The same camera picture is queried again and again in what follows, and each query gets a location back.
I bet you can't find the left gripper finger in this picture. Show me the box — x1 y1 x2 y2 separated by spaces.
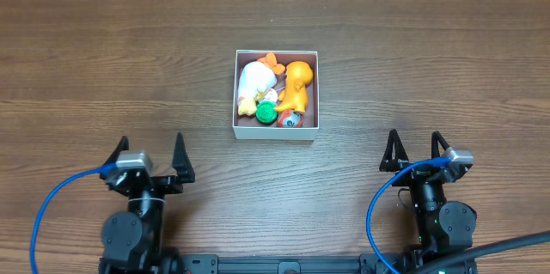
101 136 129 174
172 132 195 183

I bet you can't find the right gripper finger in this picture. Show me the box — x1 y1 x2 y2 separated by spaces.
379 129 409 172
431 131 449 158

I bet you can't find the green round cap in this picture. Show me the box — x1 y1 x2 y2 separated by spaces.
255 100 278 125

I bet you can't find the red ball toy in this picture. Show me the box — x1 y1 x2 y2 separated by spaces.
277 109 303 128

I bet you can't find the white round rattle drum toy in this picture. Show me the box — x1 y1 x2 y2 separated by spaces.
258 88 284 104

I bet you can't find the white plush duck toy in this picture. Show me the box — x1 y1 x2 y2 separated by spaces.
237 52 285 116

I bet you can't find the orange dinosaur toy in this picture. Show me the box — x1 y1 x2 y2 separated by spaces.
274 61 314 113

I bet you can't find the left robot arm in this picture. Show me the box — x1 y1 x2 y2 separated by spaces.
98 133 195 274

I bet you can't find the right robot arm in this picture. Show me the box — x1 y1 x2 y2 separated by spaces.
393 131 477 273

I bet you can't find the white cardboard box pink inside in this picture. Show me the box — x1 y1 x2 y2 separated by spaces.
232 50 320 141

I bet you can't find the right blue cable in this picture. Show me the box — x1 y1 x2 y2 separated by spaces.
365 156 451 274

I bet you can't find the blue cable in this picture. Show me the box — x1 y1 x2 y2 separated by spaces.
365 156 451 274
28 162 117 274

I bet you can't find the left blue cable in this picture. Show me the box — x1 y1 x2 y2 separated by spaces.
28 162 117 274

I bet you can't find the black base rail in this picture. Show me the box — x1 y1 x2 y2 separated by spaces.
98 253 478 274

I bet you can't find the thick black cable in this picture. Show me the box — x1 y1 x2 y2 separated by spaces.
412 229 550 274

